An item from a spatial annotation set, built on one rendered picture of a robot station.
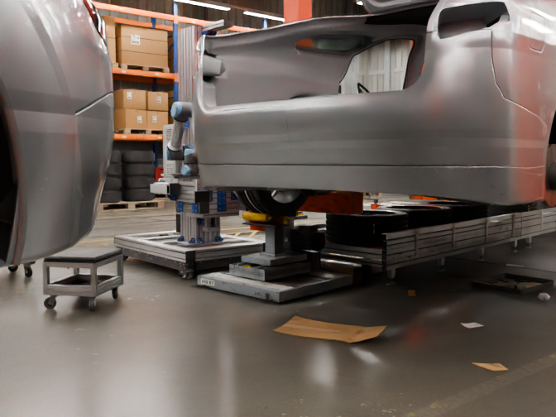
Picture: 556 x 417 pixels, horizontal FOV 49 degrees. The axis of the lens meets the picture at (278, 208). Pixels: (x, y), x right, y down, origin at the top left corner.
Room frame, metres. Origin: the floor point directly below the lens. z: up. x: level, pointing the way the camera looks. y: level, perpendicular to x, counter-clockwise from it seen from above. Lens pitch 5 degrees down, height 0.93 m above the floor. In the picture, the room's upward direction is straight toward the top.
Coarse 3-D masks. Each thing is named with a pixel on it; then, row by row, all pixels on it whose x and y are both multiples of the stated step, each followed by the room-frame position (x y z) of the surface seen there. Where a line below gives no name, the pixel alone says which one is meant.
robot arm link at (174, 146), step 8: (176, 104) 4.59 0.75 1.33; (184, 104) 4.60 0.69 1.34; (176, 112) 4.58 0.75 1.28; (184, 112) 4.59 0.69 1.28; (176, 120) 4.64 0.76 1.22; (184, 120) 4.64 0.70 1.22; (176, 128) 4.70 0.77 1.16; (184, 128) 4.74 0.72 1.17; (176, 136) 4.74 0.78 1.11; (168, 144) 4.84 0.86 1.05; (176, 144) 4.79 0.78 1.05; (168, 152) 4.82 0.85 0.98; (176, 152) 4.83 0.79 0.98; (168, 160) 4.87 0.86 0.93; (176, 160) 4.89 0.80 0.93
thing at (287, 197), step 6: (270, 192) 4.62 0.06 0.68; (282, 192) 4.71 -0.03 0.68; (288, 192) 4.68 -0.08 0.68; (294, 192) 4.64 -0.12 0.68; (300, 192) 4.60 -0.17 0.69; (270, 198) 4.35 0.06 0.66; (276, 198) 4.67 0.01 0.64; (282, 198) 4.64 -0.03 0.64; (288, 198) 4.60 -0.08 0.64; (294, 198) 4.57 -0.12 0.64; (282, 204) 4.44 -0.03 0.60; (288, 204) 4.49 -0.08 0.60
